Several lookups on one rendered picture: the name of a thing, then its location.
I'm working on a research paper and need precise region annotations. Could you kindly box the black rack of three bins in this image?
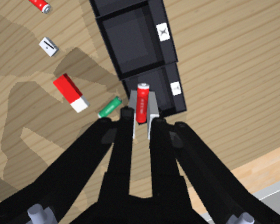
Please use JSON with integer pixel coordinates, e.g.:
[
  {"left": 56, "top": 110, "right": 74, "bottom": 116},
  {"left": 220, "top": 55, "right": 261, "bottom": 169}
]
[{"left": 89, "top": 0, "right": 187, "bottom": 118}]

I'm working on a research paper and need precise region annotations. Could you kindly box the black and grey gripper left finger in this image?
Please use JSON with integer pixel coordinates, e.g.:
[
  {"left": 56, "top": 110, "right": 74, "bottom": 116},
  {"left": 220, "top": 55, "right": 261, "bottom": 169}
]
[{"left": 0, "top": 90, "right": 137, "bottom": 224}]

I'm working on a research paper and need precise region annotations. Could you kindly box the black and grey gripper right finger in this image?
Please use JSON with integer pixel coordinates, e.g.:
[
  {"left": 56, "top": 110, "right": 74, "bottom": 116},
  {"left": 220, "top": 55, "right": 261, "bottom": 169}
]
[{"left": 147, "top": 91, "right": 280, "bottom": 224}]

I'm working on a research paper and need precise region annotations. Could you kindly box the green aa battery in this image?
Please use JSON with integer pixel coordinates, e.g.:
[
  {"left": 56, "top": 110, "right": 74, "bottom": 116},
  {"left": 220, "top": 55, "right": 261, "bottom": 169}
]
[{"left": 98, "top": 96, "right": 122, "bottom": 118}]

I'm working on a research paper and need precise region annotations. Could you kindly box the red and white eraser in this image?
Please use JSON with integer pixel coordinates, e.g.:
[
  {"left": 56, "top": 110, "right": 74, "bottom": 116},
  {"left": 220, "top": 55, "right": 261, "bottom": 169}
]
[{"left": 53, "top": 73, "right": 90, "bottom": 113}]

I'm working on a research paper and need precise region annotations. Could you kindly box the red aa battery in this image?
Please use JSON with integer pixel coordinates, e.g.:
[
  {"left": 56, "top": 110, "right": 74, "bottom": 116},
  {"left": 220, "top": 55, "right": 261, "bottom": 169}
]
[
  {"left": 136, "top": 83, "right": 150, "bottom": 123},
  {"left": 29, "top": 0, "right": 51, "bottom": 13}
]

